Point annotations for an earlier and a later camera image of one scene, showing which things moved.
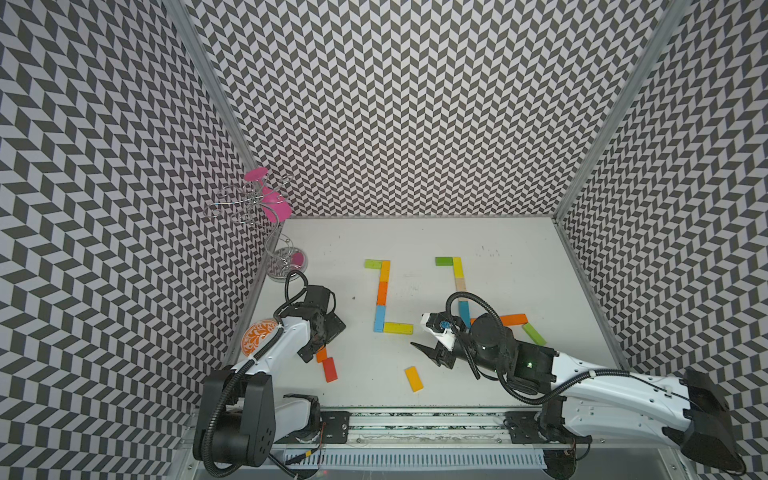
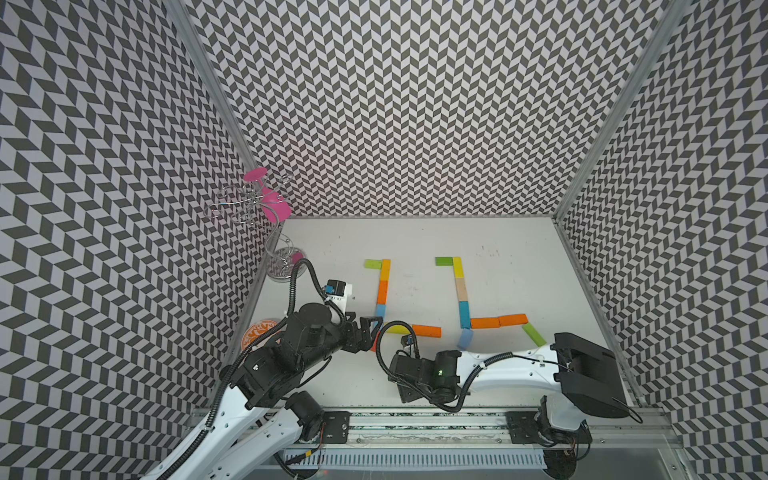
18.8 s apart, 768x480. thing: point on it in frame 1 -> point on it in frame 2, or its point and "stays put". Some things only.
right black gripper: [435, 355] -> [408, 394]
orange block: [382, 293] stays put
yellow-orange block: [384, 271] stays put
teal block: [464, 312] stays put
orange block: [513, 319] stays put
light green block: [373, 264] stays put
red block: [330, 370] -> [374, 347]
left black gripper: [334, 326] -> [355, 344]
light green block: [538, 339] stays put
